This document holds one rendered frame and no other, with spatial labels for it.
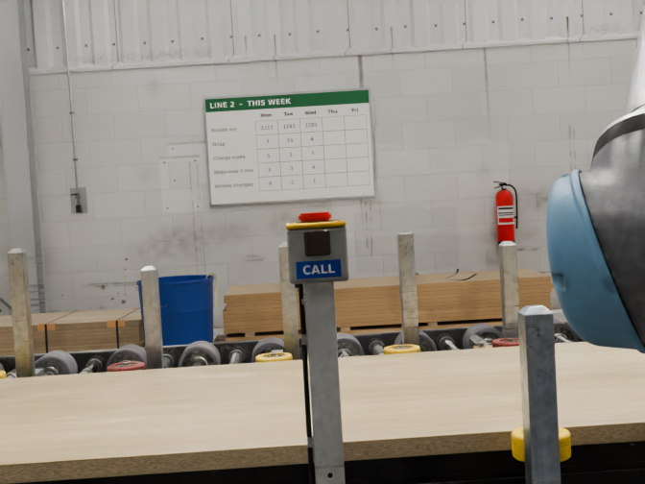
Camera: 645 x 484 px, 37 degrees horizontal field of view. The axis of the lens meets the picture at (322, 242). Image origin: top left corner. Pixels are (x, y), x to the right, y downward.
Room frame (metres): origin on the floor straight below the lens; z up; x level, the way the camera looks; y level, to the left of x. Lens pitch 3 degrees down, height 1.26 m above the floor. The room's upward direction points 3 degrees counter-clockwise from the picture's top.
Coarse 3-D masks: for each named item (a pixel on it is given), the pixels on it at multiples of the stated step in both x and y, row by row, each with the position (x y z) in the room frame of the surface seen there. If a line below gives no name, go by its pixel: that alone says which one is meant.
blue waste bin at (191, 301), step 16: (160, 288) 6.53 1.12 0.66; (176, 288) 6.53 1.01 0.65; (192, 288) 6.57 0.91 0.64; (208, 288) 6.69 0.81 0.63; (160, 304) 6.54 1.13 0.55; (176, 304) 6.53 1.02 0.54; (192, 304) 6.57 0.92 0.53; (208, 304) 6.69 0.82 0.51; (176, 320) 6.54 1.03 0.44; (192, 320) 6.58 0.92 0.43; (208, 320) 6.69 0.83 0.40; (144, 336) 6.71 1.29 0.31; (176, 336) 6.55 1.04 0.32; (192, 336) 6.58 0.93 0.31; (208, 336) 6.69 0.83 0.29
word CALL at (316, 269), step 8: (296, 264) 1.11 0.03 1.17; (304, 264) 1.11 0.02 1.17; (312, 264) 1.11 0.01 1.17; (320, 264) 1.11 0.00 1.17; (328, 264) 1.11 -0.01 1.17; (336, 264) 1.11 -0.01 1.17; (304, 272) 1.11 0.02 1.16; (312, 272) 1.11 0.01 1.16; (320, 272) 1.11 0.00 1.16; (328, 272) 1.11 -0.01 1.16; (336, 272) 1.11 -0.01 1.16
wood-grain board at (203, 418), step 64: (0, 384) 1.95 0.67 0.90; (64, 384) 1.91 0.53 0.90; (128, 384) 1.87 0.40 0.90; (192, 384) 1.83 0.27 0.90; (256, 384) 1.80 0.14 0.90; (384, 384) 1.73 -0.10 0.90; (448, 384) 1.70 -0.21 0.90; (512, 384) 1.66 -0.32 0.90; (576, 384) 1.64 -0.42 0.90; (640, 384) 1.61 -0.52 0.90; (0, 448) 1.42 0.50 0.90; (64, 448) 1.40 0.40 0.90; (128, 448) 1.38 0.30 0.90; (192, 448) 1.36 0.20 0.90; (256, 448) 1.34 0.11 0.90; (384, 448) 1.35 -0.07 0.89; (448, 448) 1.35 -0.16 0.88
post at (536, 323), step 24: (528, 312) 1.14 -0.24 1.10; (528, 336) 1.14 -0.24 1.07; (552, 336) 1.14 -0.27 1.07; (528, 360) 1.14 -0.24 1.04; (552, 360) 1.14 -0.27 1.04; (528, 384) 1.14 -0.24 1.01; (552, 384) 1.14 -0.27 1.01; (528, 408) 1.14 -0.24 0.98; (552, 408) 1.14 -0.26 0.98; (528, 432) 1.15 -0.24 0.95; (552, 432) 1.14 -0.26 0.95; (528, 456) 1.15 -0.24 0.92; (552, 456) 1.14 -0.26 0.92; (528, 480) 1.16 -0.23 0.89; (552, 480) 1.14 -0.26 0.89
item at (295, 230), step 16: (288, 224) 1.12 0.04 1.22; (304, 224) 1.11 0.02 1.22; (320, 224) 1.11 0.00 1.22; (336, 224) 1.11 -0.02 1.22; (288, 240) 1.11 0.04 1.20; (336, 240) 1.11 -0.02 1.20; (288, 256) 1.11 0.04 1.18; (304, 256) 1.11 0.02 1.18; (320, 256) 1.11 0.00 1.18; (336, 256) 1.11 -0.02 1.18
